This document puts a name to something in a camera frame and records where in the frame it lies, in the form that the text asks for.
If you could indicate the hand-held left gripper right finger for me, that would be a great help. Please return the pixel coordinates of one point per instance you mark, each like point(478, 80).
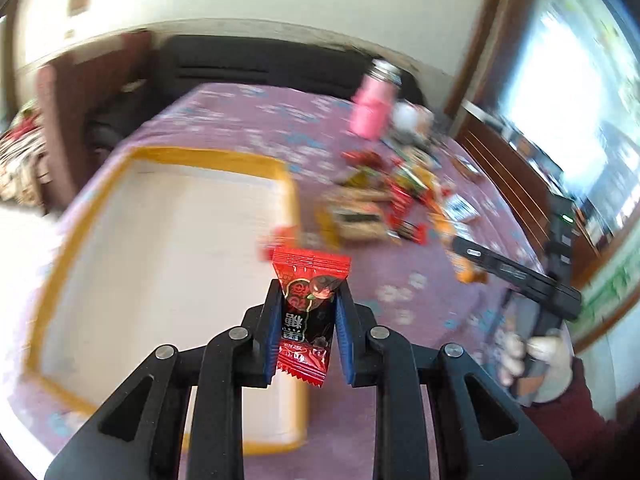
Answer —
point(343, 335)

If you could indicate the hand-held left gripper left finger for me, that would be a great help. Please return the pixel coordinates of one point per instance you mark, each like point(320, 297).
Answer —
point(273, 340)

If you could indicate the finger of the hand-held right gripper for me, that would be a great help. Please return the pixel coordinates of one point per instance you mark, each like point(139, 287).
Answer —
point(500, 266)

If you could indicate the red candy packet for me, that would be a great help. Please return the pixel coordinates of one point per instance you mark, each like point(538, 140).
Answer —
point(310, 270)

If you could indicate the pile of mixed snack packets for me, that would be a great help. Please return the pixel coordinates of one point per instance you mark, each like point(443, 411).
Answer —
point(415, 185)

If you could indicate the orange-edged cracker packet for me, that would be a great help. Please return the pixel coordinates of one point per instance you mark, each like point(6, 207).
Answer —
point(355, 217)

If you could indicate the person's right forearm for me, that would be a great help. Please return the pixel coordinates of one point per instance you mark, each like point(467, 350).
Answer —
point(580, 425)

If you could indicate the person's right hand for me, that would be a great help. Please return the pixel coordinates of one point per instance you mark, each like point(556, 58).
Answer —
point(552, 365)

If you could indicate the window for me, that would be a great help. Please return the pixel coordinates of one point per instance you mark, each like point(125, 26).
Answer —
point(565, 85)

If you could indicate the white plastic bag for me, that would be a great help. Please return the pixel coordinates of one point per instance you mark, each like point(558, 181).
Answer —
point(410, 117)

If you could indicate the pink bottle with silver cap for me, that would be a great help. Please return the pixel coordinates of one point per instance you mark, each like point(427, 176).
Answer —
point(372, 105)

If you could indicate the purple floral bedsheet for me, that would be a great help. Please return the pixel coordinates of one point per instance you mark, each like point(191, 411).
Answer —
point(240, 120)

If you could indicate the black sofa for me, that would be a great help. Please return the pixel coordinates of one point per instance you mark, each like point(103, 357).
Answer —
point(250, 62)

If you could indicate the brown wooden cabinet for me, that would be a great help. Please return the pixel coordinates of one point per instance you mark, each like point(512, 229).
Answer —
point(80, 110)

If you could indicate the red patterned cloth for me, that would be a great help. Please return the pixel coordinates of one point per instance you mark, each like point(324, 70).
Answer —
point(20, 150)

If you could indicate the wall switch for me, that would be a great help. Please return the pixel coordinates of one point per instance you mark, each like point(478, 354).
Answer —
point(78, 3)

